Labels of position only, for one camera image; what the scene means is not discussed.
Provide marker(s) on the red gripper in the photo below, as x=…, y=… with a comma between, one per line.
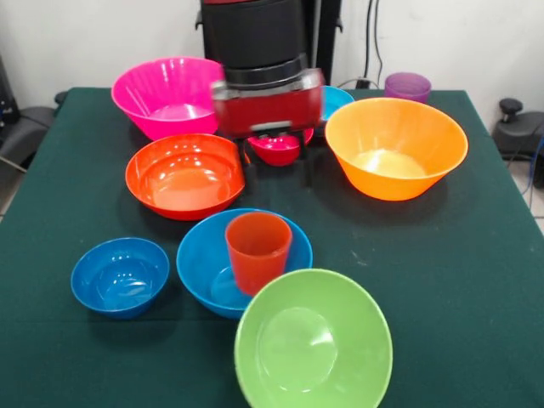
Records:
x=268, y=110

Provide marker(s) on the wide red-orange bowl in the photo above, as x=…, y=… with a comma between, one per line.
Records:
x=183, y=178

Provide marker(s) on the red-orange plastic cup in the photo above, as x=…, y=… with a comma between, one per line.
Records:
x=255, y=255

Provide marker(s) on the large orange bowl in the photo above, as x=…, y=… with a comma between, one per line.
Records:
x=395, y=136

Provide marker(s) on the medium light blue bowl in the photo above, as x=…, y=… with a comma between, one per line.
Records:
x=200, y=263

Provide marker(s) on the green bowl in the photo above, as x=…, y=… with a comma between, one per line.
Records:
x=314, y=340

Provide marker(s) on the small crimson bowl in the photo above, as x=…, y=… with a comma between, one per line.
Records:
x=276, y=153

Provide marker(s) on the small light blue bowl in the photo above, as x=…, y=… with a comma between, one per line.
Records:
x=338, y=102

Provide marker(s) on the large pink bowl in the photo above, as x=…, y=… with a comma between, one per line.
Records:
x=161, y=93

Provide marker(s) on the purple translucent cup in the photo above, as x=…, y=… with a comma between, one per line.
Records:
x=408, y=87

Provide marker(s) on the small dark blue bowl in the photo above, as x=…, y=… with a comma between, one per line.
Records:
x=119, y=276

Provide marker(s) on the black chair base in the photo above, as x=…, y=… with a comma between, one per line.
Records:
x=518, y=132
x=25, y=127

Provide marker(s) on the dark green table cloth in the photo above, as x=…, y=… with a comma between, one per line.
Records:
x=64, y=361

